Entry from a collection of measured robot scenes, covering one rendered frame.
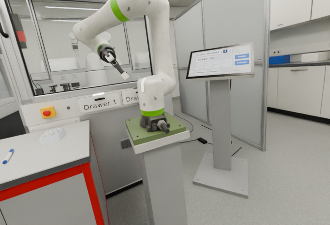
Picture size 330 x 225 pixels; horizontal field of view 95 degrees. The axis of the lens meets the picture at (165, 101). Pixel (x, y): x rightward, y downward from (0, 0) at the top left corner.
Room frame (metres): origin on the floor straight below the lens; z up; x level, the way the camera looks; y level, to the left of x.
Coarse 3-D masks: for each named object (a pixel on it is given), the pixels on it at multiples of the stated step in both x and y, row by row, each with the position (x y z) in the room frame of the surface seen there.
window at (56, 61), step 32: (32, 0) 1.07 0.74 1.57; (64, 0) 1.14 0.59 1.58; (96, 0) 1.23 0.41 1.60; (32, 32) 1.05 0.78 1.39; (64, 32) 1.12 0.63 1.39; (128, 32) 1.31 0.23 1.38; (32, 64) 1.03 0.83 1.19; (64, 64) 1.10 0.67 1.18; (96, 64) 1.19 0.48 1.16; (128, 64) 1.29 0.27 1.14
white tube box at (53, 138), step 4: (60, 128) 0.86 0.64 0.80; (48, 132) 0.82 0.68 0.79; (52, 132) 0.81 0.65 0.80; (60, 132) 0.80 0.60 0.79; (64, 132) 0.87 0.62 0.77; (44, 136) 0.77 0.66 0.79; (52, 136) 0.75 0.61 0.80; (56, 136) 0.75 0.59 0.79; (60, 136) 0.79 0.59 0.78; (40, 140) 0.73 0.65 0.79; (44, 140) 0.73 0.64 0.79; (48, 140) 0.74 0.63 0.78; (52, 140) 0.74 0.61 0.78; (56, 140) 0.75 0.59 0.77; (44, 144) 0.73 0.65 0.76
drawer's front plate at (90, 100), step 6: (96, 96) 1.14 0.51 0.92; (102, 96) 1.16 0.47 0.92; (108, 96) 1.17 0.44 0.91; (114, 96) 1.19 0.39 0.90; (78, 102) 1.09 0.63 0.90; (84, 102) 1.10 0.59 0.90; (90, 102) 1.12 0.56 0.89; (96, 102) 1.14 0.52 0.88; (102, 102) 1.15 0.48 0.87; (114, 102) 1.19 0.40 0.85; (96, 108) 1.13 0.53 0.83; (102, 108) 1.15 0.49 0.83
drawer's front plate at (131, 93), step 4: (124, 92) 1.23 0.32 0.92; (128, 92) 1.24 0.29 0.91; (132, 92) 1.25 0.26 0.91; (124, 96) 1.23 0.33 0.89; (128, 96) 1.24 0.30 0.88; (132, 96) 1.25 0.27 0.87; (136, 96) 1.27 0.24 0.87; (124, 100) 1.22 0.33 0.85; (128, 100) 1.24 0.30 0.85; (132, 100) 1.25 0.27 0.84; (136, 100) 1.26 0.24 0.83; (124, 104) 1.22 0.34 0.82
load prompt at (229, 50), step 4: (228, 48) 1.32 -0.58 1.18; (232, 48) 1.31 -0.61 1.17; (204, 52) 1.42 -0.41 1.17; (208, 52) 1.40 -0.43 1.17; (212, 52) 1.38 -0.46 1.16; (216, 52) 1.36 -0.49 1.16; (220, 52) 1.34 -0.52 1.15; (224, 52) 1.32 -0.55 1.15; (228, 52) 1.30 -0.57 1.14; (232, 52) 1.28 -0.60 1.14; (200, 56) 1.41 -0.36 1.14
